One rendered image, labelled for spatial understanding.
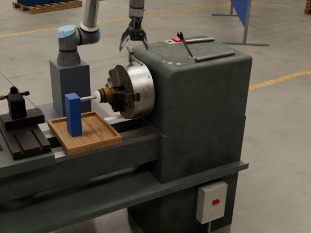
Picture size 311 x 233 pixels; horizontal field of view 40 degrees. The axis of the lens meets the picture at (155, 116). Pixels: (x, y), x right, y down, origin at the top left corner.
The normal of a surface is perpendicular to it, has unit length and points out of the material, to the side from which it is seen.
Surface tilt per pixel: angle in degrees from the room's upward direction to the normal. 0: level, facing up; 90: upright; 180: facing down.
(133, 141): 90
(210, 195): 90
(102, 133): 0
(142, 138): 90
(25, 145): 0
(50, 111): 0
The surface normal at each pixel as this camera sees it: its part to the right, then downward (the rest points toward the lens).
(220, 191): 0.49, 0.40
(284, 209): 0.03, -0.90
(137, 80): 0.37, -0.31
